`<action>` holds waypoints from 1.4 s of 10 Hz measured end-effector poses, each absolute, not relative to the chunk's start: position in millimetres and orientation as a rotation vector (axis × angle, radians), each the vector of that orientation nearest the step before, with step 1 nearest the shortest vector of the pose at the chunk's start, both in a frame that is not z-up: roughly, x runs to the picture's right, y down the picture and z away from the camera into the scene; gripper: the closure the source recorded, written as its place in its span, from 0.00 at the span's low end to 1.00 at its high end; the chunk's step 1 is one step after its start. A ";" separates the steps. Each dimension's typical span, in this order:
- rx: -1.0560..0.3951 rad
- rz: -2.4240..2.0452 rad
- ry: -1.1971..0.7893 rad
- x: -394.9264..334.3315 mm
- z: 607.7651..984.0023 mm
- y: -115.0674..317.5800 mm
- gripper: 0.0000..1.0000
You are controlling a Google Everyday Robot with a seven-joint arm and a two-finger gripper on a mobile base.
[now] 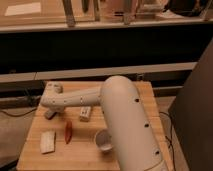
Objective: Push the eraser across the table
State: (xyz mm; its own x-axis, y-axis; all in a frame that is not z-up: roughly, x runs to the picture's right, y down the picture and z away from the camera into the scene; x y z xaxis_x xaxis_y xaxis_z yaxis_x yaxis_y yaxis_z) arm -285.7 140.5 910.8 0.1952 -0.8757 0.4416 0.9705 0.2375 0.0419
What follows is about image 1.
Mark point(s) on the red chili pepper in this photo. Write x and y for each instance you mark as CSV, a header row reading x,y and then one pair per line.
x,y
68,132

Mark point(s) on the white sponge pad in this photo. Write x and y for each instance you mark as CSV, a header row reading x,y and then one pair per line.
x,y
47,142

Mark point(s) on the white eraser block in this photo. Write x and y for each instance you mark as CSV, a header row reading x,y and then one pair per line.
x,y
85,114

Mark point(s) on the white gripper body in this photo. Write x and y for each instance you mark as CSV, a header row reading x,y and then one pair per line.
x,y
52,89

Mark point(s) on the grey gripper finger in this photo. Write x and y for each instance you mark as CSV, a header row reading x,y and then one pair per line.
x,y
49,114

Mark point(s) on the dark panel at right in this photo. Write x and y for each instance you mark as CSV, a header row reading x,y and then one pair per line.
x,y
192,114

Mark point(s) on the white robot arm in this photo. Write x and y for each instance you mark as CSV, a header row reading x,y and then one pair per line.
x,y
136,147

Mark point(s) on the white cup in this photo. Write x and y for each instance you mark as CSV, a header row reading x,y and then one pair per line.
x,y
102,141

